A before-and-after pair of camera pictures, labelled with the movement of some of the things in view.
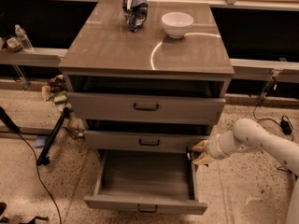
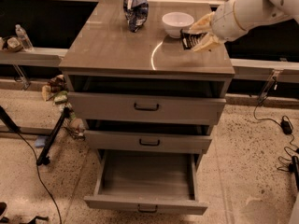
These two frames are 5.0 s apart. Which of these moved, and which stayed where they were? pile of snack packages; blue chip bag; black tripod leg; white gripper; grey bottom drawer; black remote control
Moved: white gripper; black remote control
Stayed: black tripod leg; grey bottom drawer; blue chip bag; pile of snack packages
